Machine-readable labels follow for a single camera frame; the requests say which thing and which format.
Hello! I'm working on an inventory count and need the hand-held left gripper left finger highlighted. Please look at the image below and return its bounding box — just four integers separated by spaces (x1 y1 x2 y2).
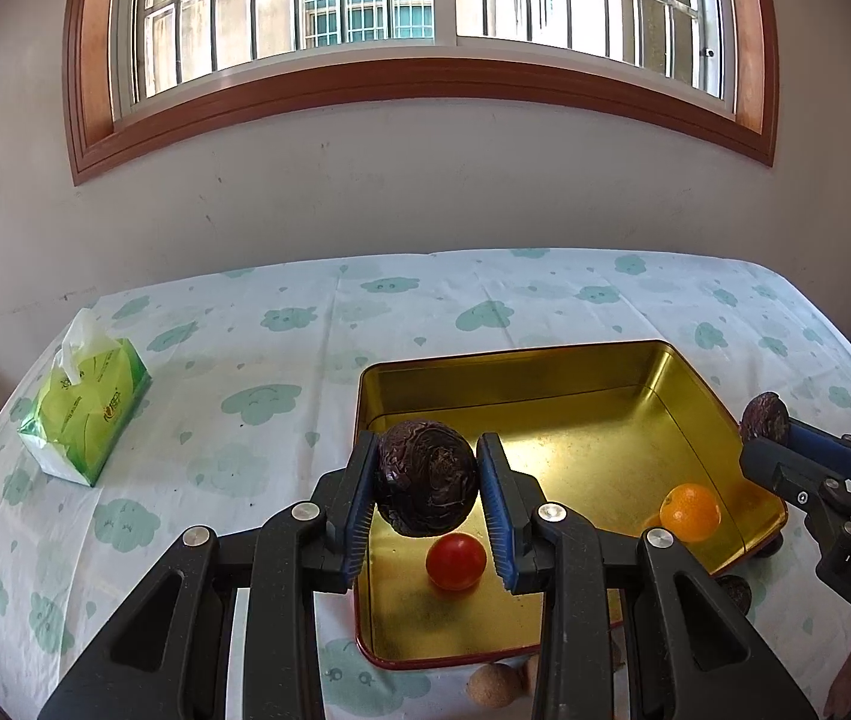
39 431 383 720

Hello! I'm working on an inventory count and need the red tomato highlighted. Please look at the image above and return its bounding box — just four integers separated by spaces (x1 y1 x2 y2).
425 532 488 592

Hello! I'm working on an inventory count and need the green tissue pack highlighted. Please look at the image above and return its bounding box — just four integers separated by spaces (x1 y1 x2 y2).
16 307 152 487

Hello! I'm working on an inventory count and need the dark purple wrinkled passion fruit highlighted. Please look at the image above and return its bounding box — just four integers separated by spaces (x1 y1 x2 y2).
372 420 481 539
740 391 791 445
717 574 754 616

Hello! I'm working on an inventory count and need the cloud printed tablecloth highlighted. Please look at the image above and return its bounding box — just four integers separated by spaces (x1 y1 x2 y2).
0 247 851 720

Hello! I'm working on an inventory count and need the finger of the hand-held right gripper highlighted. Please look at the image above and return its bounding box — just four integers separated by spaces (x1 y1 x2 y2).
740 439 851 533
786 418 851 485

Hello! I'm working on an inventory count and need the small orange tangerine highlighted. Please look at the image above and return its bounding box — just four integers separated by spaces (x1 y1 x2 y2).
659 483 722 542

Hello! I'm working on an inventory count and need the gold metal tin tray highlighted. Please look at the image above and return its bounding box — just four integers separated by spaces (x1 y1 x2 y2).
352 340 790 670

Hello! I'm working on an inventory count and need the wooden framed barred window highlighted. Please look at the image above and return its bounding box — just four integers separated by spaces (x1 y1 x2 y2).
64 0 780 187

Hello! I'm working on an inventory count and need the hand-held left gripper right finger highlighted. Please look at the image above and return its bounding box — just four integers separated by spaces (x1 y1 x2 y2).
475 433 820 720

